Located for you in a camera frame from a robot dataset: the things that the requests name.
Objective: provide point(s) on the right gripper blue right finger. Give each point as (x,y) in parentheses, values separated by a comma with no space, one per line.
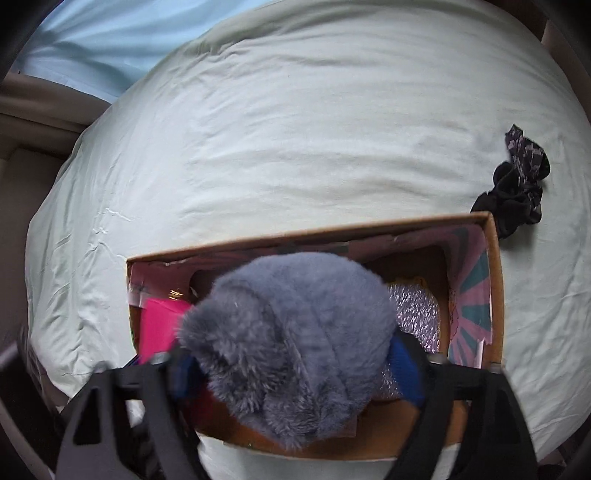
(409,366)

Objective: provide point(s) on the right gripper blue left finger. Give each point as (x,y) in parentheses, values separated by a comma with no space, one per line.
(186,377)

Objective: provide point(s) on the pink zip pouch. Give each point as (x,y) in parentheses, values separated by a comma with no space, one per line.
(159,321)

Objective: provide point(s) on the grey fluffy plush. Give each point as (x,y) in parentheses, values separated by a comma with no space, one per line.
(293,345)

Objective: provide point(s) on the black sock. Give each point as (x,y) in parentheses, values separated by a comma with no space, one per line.
(514,200)

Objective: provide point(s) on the dark patterned scrunchie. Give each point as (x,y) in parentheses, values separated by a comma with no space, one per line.
(526,156)

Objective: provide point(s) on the orange pom-pom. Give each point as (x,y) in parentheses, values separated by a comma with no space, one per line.
(213,415)

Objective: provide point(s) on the cardboard box with pink lining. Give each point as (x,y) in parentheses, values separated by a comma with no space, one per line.
(456,257)

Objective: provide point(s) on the pale green bed sheet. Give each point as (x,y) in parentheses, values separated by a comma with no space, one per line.
(304,115)

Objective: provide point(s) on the light blue hanging cloth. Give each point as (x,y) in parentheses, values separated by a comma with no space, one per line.
(102,48)

